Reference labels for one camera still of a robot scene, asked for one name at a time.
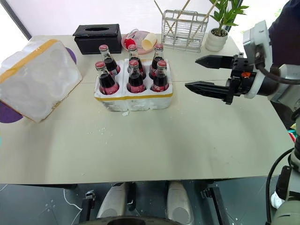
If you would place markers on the white ribbed plant pot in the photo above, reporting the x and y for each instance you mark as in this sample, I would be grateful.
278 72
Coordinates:
215 43

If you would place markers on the white foam taped box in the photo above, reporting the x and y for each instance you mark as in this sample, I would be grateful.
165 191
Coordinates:
35 82

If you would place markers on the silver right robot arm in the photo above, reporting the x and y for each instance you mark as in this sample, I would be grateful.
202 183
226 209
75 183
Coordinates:
287 93

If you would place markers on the cream paper cup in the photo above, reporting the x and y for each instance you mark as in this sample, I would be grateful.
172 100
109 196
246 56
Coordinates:
148 42

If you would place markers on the dark window frame bar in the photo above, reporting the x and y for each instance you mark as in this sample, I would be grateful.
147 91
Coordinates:
17 20

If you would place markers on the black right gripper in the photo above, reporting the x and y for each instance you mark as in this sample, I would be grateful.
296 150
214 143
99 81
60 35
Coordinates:
241 70

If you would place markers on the cola glass bottle red cap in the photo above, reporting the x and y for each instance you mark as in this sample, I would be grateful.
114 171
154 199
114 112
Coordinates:
135 80
106 80
110 61
135 55
156 61
160 80

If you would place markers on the white foam crate yellow tape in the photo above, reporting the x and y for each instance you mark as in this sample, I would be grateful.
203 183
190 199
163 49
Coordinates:
140 103

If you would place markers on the black table leg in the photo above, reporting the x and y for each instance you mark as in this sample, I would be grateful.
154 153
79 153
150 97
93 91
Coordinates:
215 204
88 202
131 197

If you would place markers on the purple round mat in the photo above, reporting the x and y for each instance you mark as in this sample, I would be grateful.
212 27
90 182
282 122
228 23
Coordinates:
72 56
8 114

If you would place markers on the dark rounded robot body rim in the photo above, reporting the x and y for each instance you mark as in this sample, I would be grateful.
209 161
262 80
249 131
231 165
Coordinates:
122 221

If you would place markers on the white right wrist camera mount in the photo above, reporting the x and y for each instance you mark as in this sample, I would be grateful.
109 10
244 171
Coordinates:
257 35

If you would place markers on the black tissue box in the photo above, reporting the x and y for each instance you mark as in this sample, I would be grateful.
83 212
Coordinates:
98 42

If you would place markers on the pink plate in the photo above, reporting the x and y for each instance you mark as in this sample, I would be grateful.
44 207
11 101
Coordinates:
140 35

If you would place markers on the person in dark clothing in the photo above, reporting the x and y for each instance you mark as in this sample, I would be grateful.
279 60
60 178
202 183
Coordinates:
286 35

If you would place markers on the grey rounded robot foot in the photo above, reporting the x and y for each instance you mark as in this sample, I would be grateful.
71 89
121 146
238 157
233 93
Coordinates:
179 201
112 201

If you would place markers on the white shoe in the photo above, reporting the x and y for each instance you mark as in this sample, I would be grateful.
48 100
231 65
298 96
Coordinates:
277 200

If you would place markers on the green leafy plant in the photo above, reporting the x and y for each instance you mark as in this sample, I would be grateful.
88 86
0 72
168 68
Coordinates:
226 12

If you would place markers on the red small toy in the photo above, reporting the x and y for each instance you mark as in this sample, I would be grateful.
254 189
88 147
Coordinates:
129 42

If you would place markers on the wooden stick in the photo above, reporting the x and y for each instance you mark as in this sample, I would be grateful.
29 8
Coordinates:
159 9
182 9
208 11

